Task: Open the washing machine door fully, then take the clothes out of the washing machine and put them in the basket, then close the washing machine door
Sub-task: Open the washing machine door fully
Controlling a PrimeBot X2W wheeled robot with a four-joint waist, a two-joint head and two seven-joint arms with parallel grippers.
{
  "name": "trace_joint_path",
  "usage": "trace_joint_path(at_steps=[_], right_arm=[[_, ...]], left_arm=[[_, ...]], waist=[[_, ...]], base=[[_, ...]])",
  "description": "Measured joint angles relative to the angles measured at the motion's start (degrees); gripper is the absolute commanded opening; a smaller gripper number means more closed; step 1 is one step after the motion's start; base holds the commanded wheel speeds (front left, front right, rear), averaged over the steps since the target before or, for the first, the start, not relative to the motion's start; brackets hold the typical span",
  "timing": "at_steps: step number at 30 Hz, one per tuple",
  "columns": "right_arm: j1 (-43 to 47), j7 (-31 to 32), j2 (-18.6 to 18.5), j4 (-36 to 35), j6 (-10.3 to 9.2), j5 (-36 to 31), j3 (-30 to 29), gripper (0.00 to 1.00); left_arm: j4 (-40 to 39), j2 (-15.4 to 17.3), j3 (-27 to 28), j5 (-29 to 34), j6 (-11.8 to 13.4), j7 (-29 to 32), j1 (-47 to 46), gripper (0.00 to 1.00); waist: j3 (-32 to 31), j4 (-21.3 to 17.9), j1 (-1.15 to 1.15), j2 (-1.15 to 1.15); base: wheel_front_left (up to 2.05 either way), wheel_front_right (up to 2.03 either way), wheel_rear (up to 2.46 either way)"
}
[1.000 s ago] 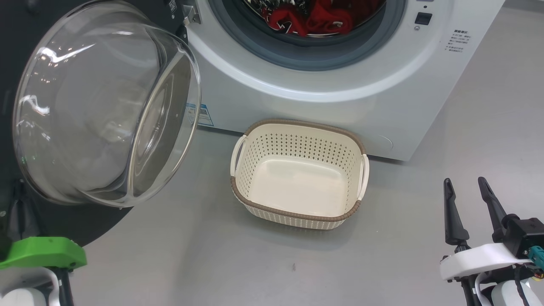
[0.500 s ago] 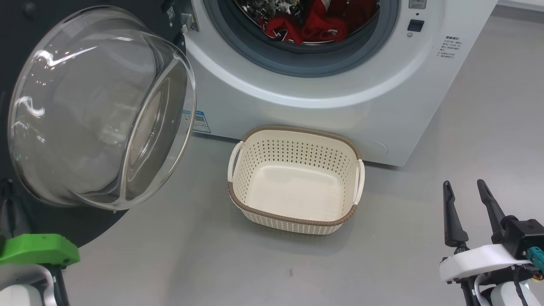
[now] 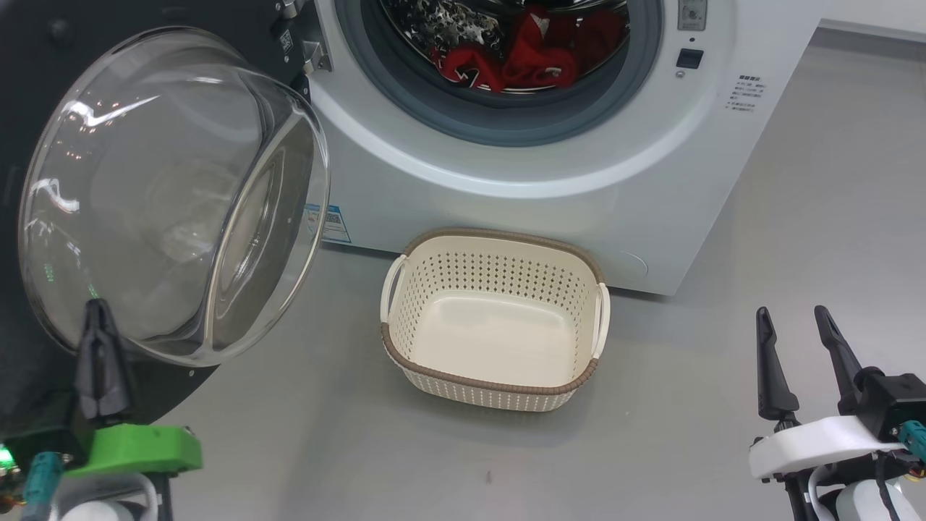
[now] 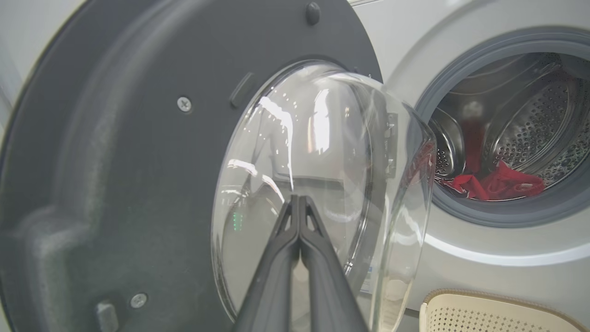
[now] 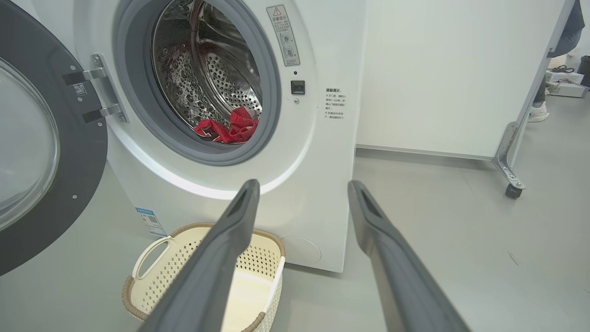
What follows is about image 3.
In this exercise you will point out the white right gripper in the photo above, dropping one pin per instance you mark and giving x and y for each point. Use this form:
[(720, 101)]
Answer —
[(817, 443)]

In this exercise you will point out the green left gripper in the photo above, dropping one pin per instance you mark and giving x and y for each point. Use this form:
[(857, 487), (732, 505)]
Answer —
[(145, 449)]

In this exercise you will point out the black glass washing machine door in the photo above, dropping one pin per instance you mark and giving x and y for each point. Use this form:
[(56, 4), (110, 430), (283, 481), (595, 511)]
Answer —
[(173, 195)]

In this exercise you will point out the red basketball jersey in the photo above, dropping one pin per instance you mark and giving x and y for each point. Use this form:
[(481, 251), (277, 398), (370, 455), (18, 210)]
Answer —
[(532, 61)]

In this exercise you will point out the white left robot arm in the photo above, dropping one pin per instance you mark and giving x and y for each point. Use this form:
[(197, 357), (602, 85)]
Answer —
[(101, 510)]

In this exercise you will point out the white front-load washing machine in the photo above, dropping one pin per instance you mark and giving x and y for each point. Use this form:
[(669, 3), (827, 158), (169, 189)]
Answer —
[(579, 188)]

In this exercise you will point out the cream perforated laundry basket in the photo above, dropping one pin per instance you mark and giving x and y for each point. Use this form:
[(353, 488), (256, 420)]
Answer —
[(499, 325)]

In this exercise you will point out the black door lock socket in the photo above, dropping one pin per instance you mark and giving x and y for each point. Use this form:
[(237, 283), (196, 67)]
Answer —
[(689, 58)]

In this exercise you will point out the metal door hinge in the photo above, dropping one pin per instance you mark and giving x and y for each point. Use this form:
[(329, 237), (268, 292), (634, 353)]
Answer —
[(307, 43)]

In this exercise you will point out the grey rubber door gasket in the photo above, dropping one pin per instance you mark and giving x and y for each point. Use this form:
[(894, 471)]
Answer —
[(405, 94)]

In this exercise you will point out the blue energy label sticker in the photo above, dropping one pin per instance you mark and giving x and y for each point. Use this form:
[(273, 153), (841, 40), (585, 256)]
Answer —
[(331, 224)]

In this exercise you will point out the black printed text label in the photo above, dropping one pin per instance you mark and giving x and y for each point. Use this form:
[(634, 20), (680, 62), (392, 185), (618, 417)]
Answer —
[(749, 92)]

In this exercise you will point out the grey warning sticker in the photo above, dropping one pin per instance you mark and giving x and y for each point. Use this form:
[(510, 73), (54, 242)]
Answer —
[(692, 14)]

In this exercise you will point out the steel perforated washer drum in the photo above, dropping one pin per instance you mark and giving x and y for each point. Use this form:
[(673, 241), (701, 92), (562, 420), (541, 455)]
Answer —
[(448, 25)]

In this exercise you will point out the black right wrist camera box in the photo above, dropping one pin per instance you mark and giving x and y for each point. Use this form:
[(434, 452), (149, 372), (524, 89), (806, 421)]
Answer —
[(893, 401)]

